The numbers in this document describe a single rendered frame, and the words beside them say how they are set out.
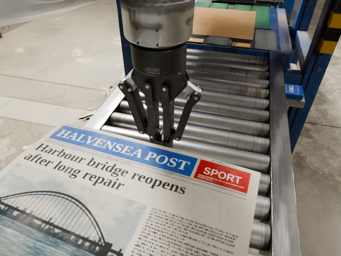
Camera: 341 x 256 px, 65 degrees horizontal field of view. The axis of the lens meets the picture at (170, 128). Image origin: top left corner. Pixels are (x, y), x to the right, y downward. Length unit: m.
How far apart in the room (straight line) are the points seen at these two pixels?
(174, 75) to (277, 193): 0.36
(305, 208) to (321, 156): 0.48
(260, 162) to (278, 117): 0.20
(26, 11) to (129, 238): 0.20
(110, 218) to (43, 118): 2.06
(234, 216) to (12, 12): 0.24
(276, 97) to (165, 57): 0.63
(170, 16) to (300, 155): 1.74
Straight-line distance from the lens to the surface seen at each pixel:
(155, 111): 0.42
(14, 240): 0.30
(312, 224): 1.65
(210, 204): 0.28
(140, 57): 0.35
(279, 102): 0.90
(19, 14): 0.21
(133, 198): 0.29
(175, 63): 0.35
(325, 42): 1.23
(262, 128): 0.78
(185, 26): 0.33
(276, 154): 0.70
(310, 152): 2.03
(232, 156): 0.67
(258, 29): 1.51
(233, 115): 0.82
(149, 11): 0.31
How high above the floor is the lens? 1.26
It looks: 39 degrees down
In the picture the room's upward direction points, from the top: straight up
